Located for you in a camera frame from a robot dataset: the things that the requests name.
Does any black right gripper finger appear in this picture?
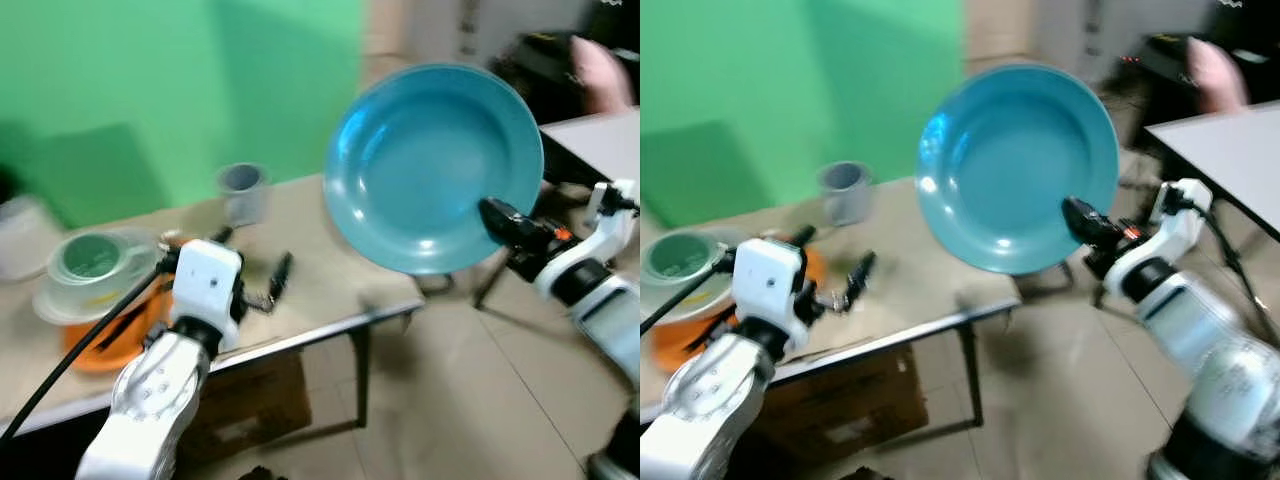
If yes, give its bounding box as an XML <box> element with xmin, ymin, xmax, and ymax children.
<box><xmin>477</xmin><ymin>197</ymin><xmax>527</xmax><ymax>247</ymax></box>
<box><xmin>1061</xmin><ymin>195</ymin><xmax>1110</xmax><ymax>247</ymax></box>

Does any blue round plate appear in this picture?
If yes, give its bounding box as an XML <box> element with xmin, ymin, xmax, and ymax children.
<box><xmin>915</xmin><ymin>63</ymin><xmax>1121</xmax><ymax>277</ymax></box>
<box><xmin>323</xmin><ymin>63</ymin><xmax>546</xmax><ymax>277</ymax></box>

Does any grey cup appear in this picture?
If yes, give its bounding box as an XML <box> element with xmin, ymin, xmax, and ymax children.
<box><xmin>217</xmin><ymin>162</ymin><xmax>272</xmax><ymax>227</ymax></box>
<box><xmin>817</xmin><ymin>160</ymin><xmax>874</xmax><ymax>227</ymax></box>

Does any brown cardboard box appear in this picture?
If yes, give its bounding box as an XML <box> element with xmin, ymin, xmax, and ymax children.
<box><xmin>178</xmin><ymin>350</ymin><xmax>313</xmax><ymax>463</ymax></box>
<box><xmin>752</xmin><ymin>344</ymin><xmax>932</xmax><ymax>463</ymax></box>

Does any white table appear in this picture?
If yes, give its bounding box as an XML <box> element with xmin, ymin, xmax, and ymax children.
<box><xmin>472</xmin><ymin>107</ymin><xmax>641</xmax><ymax>309</ymax></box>
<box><xmin>1090</xmin><ymin>99</ymin><xmax>1280</xmax><ymax>346</ymax></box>

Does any orange bowl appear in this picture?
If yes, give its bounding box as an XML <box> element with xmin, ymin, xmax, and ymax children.
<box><xmin>64</xmin><ymin>232</ymin><xmax>186</xmax><ymax>374</ymax></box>
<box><xmin>647</xmin><ymin>238</ymin><xmax>831</xmax><ymax>374</ymax></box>

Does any green backdrop screen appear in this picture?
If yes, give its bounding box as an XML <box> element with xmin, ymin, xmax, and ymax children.
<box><xmin>640</xmin><ymin>0</ymin><xmax>967</xmax><ymax>231</ymax></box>
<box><xmin>0</xmin><ymin>0</ymin><xmax>365</xmax><ymax>231</ymax></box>

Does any white container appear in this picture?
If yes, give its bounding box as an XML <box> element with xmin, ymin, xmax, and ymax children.
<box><xmin>0</xmin><ymin>194</ymin><xmax>67</xmax><ymax>283</ymax></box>

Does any beige table with metal frame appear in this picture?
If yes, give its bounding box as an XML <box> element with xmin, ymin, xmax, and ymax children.
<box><xmin>0</xmin><ymin>174</ymin><xmax>427</xmax><ymax>443</ymax></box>
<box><xmin>640</xmin><ymin>174</ymin><xmax>1023</xmax><ymax>429</ymax></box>

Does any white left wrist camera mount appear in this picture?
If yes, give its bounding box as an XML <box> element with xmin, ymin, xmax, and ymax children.
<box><xmin>731</xmin><ymin>237</ymin><xmax>810</xmax><ymax>357</ymax></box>
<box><xmin>168</xmin><ymin>239</ymin><xmax>245</xmax><ymax>353</ymax></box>

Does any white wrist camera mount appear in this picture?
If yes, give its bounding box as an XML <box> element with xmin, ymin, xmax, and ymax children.
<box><xmin>533</xmin><ymin>179</ymin><xmax>641</xmax><ymax>301</ymax></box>
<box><xmin>731</xmin><ymin>237</ymin><xmax>810</xmax><ymax>357</ymax></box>
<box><xmin>168</xmin><ymin>239</ymin><xmax>245</xmax><ymax>353</ymax></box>
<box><xmin>1103</xmin><ymin>178</ymin><xmax>1214</xmax><ymax>301</ymax></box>

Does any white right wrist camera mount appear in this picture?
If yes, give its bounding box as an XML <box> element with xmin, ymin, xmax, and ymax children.
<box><xmin>533</xmin><ymin>179</ymin><xmax>641</xmax><ymax>301</ymax></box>
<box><xmin>1103</xmin><ymin>178</ymin><xmax>1214</xmax><ymax>301</ymax></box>

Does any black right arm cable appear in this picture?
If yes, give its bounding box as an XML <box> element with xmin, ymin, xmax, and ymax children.
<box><xmin>1188</xmin><ymin>196</ymin><xmax>1280</xmax><ymax>346</ymax></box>

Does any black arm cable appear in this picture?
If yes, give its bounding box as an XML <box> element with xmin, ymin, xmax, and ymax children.
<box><xmin>0</xmin><ymin>255</ymin><xmax>179</xmax><ymax>443</ymax></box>
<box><xmin>640</xmin><ymin>250</ymin><xmax>739</xmax><ymax>337</ymax></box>
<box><xmin>1188</xmin><ymin>196</ymin><xmax>1280</xmax><ymax>346</ymax></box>

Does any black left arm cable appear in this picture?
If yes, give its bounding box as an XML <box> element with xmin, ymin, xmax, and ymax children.
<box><xmin>640</xmin><ymin>250</ymin><xmax>739</xmax><ymax>337</ymax></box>
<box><xmin>0</xmin><ymin>255</ymin><xmax>179</xmax><ymax>443</ymax></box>

